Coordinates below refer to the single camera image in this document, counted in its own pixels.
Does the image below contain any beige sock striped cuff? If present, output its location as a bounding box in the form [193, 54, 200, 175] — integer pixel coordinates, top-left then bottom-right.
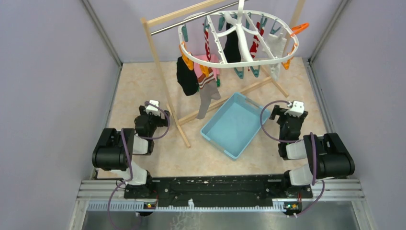
[196, 68, 221, 120]

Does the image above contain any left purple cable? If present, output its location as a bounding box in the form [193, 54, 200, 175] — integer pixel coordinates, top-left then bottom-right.
[107, 101, 171, 230]

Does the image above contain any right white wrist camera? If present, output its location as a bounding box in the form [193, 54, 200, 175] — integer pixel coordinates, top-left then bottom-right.
[284, 101, 305, 117]

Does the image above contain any orange clothes peg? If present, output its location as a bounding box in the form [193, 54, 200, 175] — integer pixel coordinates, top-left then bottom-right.
[290, 23, 310, 37]

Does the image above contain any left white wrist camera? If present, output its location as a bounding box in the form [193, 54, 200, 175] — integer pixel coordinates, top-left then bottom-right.
[145, 100, 160, 116]

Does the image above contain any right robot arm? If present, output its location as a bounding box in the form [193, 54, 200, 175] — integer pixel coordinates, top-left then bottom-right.
[270, 105, 355, 197]

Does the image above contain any aluminium frame rail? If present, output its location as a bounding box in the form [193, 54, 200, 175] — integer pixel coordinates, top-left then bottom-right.
[78, 175, 365, 212]

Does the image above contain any wooden clothes rack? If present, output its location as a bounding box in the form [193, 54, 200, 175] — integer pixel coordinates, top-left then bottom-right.
[141, 0, 292, 148]

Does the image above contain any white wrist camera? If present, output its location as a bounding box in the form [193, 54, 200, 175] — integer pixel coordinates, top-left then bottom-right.
[145, 100, 160, 116]
[284, 101, 305, 117]

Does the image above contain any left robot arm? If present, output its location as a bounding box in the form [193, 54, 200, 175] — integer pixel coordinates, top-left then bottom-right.
[91, 102, 170, 198]

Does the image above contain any metal hanging rod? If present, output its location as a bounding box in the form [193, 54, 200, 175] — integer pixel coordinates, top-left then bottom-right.
[150, 1, 239, 36]

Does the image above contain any pink folded cloth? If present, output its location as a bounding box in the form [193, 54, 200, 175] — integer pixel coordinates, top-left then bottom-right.
[192, 54, 221, 83]

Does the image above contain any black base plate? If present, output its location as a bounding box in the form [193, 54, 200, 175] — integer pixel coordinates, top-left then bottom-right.
[124, 174, 313, 207]

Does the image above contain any white round clip hanger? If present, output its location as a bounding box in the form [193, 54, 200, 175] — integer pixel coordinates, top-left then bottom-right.
[178, 0, 299, 70]

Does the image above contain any blue plastic basket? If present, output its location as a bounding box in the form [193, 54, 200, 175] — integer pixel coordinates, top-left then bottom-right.
[201, 92, 271, 161]

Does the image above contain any red white striped sock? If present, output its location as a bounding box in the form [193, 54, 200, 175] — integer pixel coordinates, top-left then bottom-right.
[203, 28, 211, 61]

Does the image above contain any black sock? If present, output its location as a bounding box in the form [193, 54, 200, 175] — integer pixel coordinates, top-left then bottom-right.
[176, 57, 199, 96]
[223, 31, 241, 63]

